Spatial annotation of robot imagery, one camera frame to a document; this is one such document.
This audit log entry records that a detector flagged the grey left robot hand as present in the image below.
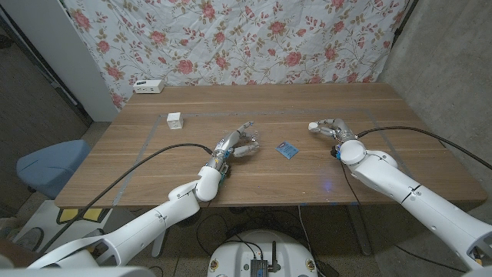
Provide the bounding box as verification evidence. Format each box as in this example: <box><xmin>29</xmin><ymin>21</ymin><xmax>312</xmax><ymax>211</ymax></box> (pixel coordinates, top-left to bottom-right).
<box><xmin>209</xmin><ymin>121</ymin><xmax>261</xmax><ymax>167</ymax></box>

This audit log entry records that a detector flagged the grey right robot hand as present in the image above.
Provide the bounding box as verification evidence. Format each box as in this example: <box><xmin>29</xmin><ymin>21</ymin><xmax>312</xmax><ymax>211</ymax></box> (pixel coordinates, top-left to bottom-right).
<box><xmin>307</xmin><ymin>118</ymin><xmax>358</xmax><ymax>144</ymax></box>

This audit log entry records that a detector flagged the clear plastic medicine bottle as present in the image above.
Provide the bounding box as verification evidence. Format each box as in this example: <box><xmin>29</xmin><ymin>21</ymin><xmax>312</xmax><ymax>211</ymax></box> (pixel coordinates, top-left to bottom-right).
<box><xmin>242</xmin><ymin>129</ymin><xmax>261</xmax><ymax>153</ymax></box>

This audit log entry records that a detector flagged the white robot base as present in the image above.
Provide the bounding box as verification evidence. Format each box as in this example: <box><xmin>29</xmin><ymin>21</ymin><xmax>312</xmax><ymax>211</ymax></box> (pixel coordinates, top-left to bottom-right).
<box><xmin>207</xmin><ymin>229</ymin><xmax>319</xmax><ymax>277</ymax></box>

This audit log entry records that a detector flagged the blue sugar packet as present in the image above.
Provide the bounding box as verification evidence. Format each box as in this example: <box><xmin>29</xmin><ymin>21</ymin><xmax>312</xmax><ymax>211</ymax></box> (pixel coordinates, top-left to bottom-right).
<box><xmin>275</xmin><ymin>141</ymin><xmax>300</xmax><ymax>160</ymax></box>

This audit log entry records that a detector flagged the white cube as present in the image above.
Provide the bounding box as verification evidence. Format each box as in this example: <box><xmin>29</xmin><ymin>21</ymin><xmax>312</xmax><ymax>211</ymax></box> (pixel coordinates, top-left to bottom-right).
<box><xmin>166</xmin><ymin>112</ymin><xmax>185</xmax><ymax>130</ymax></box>

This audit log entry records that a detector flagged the white power strip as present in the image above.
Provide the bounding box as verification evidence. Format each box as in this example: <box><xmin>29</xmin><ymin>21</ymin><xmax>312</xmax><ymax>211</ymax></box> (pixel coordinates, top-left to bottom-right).
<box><xmin>132</xmin><ymin>79</ymin><xmax>165</xmax><ymax>95</ymax></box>

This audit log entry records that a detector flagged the grey table leg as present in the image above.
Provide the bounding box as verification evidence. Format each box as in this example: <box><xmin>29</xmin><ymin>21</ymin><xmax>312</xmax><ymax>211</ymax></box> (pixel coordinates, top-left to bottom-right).
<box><xmin>347</xmin><ymin>203</ymin><xmax>373</xmax><ymax>257</ymax></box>

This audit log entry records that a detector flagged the floral backdrop cloth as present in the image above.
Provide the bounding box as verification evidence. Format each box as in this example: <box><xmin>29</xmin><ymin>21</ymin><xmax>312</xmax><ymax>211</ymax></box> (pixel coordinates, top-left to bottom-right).
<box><xmin>63</xmin><ymin>0</ymin><xmax>411</xmax><ymax>111</ymax></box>

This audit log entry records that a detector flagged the black backdrop pole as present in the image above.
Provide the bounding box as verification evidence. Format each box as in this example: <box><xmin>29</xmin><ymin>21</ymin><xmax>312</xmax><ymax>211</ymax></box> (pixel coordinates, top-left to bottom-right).
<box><xmin>391</xmin><ymin>0</ymin><xmax>420</xmax><ymax>49</ymax></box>

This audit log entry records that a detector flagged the white table leg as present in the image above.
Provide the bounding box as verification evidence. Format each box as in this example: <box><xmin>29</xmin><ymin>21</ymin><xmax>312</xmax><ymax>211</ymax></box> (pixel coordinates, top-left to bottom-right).
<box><xmin>151</xmin><ymin>229</ymin><xmax>170</xmax><ymax>258</ymax></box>

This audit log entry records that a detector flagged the black module with antenna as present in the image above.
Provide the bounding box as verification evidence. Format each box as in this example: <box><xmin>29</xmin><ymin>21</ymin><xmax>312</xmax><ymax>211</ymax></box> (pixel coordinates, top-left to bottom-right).
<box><xmin>250</xmin><ymin>241</ymin><xmax>281</xmax><ymax>277</ymax></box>

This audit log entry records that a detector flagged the yellow and black floor marker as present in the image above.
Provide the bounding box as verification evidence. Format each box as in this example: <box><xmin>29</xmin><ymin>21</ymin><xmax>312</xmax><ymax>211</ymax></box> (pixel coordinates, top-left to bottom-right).
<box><xmin>56</xmin><ymin>207</ymin><xmax>103</xmax><ymax>225</ymax></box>

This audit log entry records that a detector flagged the blue padded stool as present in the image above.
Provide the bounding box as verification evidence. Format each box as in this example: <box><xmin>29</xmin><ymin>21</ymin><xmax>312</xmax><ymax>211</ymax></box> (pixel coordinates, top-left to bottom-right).
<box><xmin>15</xmin><ymin>138</ymin><xmax>91</xmax><ymax>200</ymax></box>

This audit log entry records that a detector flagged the tall white panel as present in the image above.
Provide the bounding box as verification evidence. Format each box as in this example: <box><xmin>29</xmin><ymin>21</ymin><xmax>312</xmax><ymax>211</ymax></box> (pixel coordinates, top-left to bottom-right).
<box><xmin>0</xmin><ymin>0</ymin><xmax>119</xmax><ymax>122</ymax></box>

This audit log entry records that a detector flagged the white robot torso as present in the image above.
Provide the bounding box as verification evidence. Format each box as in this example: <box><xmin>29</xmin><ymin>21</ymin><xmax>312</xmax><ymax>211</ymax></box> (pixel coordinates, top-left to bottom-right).
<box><xmin>0</xmin><ymin>264</ymin><xmax>492</xmax><ymax>277</ymax></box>

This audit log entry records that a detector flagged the white floor plate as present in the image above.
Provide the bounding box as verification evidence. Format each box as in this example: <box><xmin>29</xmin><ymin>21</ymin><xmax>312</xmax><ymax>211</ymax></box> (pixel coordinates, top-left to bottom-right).
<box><xmin>18</xmin><ymin>199</ymin><xmax>128</xmax><ymax>247</ymax></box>

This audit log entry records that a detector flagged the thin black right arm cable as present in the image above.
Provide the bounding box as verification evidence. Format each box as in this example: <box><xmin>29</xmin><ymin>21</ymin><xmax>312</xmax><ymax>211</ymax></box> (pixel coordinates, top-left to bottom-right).
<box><xmin>340</xmin><ymin>159</ymin><xmax>468</xmax><ymax>274</ymax></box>

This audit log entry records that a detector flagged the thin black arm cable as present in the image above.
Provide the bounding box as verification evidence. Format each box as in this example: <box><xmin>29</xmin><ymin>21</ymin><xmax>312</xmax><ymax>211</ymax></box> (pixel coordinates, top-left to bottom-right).
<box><xmin>340</xmin><ymin>159</ymin><xmax>468</xmax><ymax>274</ymax></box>
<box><xmin>175</xmin><ymin>199</ymin><xmax>216</xmax><ymax>277</ymax></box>

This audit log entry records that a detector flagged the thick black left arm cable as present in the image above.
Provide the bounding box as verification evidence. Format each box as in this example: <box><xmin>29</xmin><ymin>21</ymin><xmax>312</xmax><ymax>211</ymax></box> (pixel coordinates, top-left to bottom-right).
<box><xmin>38</xmin><ymin>142</ymin><xmax>214</xmax><ymax>255</ymax></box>

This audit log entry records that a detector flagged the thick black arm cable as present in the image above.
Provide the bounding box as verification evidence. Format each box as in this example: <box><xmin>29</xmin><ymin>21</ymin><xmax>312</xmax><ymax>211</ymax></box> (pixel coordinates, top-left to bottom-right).
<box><xmin>356</xmin><ymin>125</ymin><xmax>492</xmax><ymax>171</ymax></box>
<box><xmin>38</xmin><ymin>142</ymin><xmax>214</xmax><ymax>255</ymax></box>

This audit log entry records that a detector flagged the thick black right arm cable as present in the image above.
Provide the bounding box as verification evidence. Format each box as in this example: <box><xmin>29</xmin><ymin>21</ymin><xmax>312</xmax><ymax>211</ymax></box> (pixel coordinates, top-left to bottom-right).
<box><xmin>356</xmin><ymin>125</ymin><xmax>492</xmax><ymax>171</ymax></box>

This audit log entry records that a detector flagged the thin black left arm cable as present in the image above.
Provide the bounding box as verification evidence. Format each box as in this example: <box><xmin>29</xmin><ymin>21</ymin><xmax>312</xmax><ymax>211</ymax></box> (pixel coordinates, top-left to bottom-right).
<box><xmin>175</xmin><ymin>199</ymin><xmax>216</xmax><ymax>277</ymax></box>

